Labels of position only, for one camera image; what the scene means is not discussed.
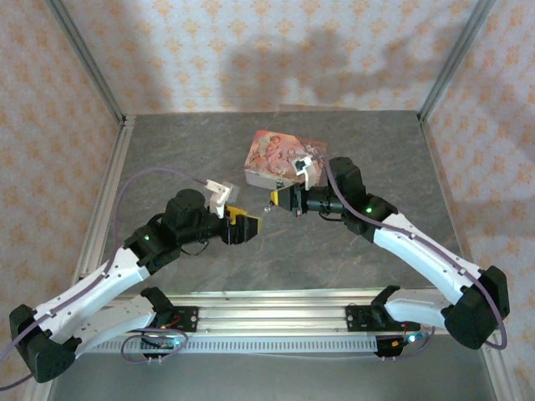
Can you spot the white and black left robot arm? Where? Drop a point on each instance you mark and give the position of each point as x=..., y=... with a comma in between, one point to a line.
x=83, y=292

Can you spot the aluminium lower frame bar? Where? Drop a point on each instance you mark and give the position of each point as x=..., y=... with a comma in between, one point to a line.
x=499, y=376
x=37, y=390

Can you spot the aluminium table side rail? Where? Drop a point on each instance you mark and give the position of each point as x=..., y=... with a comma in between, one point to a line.
x=108, y=200
x=447, y=200

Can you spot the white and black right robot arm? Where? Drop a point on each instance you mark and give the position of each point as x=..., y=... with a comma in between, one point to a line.
x=418, y=246

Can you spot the pink printed box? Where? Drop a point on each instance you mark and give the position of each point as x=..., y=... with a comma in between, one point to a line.
x=271, y=154

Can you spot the aluminium frame post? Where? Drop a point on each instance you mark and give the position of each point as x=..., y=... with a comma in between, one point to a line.
x=83, y=62
x=455, y=62

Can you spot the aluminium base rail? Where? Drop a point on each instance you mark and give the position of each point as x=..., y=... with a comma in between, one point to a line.
x=271, y=313

